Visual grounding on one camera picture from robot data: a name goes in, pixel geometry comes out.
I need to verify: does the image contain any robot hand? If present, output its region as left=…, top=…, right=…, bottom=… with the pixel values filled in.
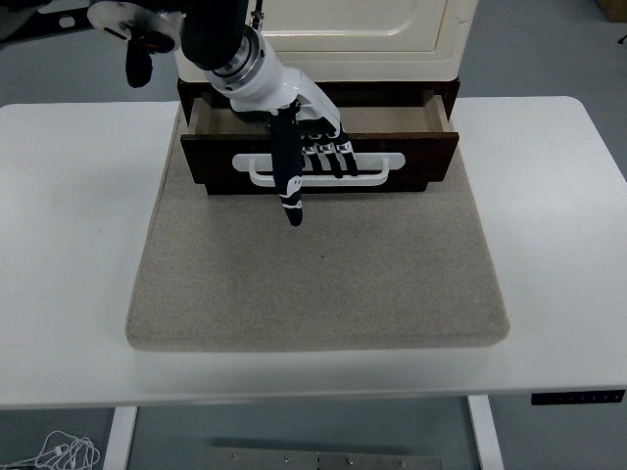
left=215, top=43, right=360, bottom=228

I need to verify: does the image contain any dark wooden drawer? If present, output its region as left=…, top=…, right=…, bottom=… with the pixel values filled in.
left=179, top=92, right=460, bottom=187

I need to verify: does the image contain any white drawer handle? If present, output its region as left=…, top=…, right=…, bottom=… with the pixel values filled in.
left=231, top=152, right=408, bottom=189

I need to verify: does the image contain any dark wooden drawer housing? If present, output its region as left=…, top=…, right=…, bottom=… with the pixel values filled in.
left=175, top=76, right=462, bottom=196

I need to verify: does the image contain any cream plastic cabinet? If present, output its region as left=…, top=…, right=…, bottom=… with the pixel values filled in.
left=173, top=0, right=479, bottom=83

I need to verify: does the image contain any beige felt mat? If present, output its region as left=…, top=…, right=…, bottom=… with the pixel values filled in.
left=124, top=104, right=511, bottom=353

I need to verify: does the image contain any cardboard box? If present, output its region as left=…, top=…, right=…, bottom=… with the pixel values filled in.
left=594, top=0, right=627, bottom=24

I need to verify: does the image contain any white table leg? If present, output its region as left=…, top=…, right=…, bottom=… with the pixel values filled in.
left=465, top=395, right=506, bottom=470
left=104, top=405, right=139, bottom=470

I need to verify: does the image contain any black table control panel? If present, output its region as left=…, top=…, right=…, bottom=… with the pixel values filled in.
left=531, top=389, right=627, bottom=406

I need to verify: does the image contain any white cable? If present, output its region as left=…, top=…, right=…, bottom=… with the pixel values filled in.
left=0, top=430, right=102, bottom=470

